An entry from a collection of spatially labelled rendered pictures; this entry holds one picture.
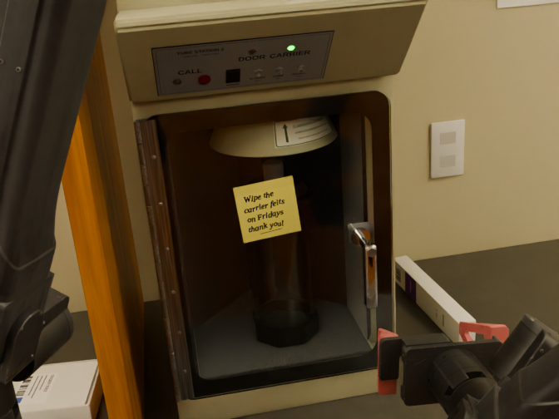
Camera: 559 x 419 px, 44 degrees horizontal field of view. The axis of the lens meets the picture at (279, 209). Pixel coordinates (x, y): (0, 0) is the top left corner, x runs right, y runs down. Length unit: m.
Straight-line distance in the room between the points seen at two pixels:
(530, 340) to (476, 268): 0.79
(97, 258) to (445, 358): 0.39
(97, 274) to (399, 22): 0.43
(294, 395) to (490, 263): 0.58
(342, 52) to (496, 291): 0.69
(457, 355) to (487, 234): 0.83
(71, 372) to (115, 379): 0.26
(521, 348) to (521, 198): 0.92
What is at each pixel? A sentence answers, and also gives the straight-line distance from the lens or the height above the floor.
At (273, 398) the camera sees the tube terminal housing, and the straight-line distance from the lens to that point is 1.02.
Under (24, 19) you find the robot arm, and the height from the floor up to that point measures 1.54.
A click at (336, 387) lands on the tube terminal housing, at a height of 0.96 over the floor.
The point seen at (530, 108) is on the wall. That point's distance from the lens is 1.48.
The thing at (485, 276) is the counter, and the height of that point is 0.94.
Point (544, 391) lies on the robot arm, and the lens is 0.55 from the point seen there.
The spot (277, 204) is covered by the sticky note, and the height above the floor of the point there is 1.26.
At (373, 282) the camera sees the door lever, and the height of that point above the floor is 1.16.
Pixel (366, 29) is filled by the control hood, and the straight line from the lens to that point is 0.76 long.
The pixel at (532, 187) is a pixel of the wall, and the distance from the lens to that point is 1.54.
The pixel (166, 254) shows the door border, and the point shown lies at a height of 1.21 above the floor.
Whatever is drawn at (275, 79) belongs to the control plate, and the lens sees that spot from 0.80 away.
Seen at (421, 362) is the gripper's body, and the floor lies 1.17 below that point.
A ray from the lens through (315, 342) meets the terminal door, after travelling 0.97.
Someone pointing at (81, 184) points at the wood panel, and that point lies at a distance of 0.76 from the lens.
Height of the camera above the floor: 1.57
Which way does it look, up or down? 21 degrees down
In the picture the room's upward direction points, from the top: 4 degrees counter-clockwise
